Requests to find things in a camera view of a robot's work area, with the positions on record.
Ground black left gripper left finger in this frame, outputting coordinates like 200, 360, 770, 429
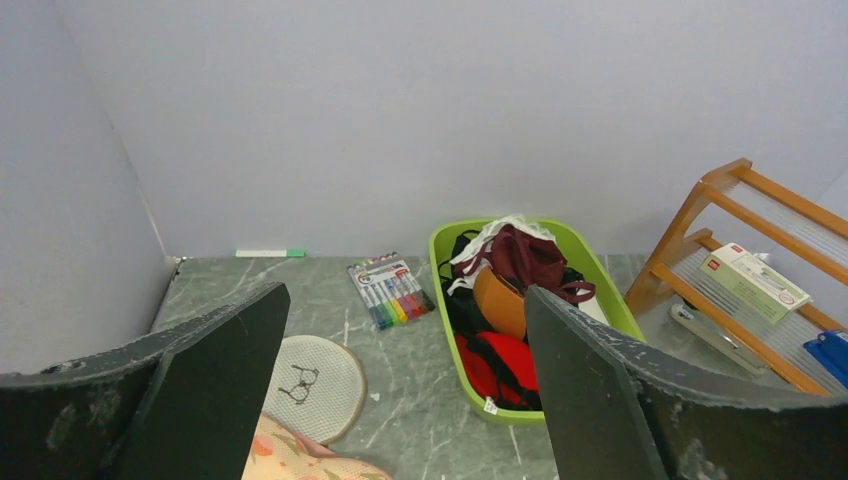
1, 282, 290, 479

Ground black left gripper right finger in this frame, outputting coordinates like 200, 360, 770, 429
525, 286, 847, 479

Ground peach floral mesh laundry bag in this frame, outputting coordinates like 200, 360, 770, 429
242, 413, 391, 480

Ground red bra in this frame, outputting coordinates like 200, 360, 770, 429
453, 332, 542, 411

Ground orange bra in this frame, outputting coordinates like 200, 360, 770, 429
473, 266, 527, 340

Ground maroon bra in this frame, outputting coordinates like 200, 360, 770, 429
488, 231, 596, 305

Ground white bra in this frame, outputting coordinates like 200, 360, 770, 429
446, 214, 556, 296

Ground grey black stapler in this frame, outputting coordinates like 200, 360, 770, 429
669, 303, 769, 377

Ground green white marker pen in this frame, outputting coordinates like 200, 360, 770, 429
234, 249, 306, 258

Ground green white staple box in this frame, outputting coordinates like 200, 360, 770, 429
699, 243, 812, 324

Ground orange wooden shelf rack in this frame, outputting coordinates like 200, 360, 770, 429
625, 158, 847, 395

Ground blue stapler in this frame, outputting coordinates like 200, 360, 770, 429
803, 329, 847, 387

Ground pack of coloured markers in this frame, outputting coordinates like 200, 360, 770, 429
346, 252, 436, 330

